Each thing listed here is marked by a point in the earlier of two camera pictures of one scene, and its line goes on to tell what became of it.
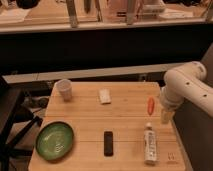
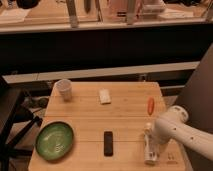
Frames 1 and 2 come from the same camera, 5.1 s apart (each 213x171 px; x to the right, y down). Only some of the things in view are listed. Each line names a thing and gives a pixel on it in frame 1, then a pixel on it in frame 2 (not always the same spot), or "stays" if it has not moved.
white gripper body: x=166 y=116 → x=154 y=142
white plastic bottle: x=150 y=145 stays
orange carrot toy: x=150 y=105 stays
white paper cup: x=65 y=86 stays
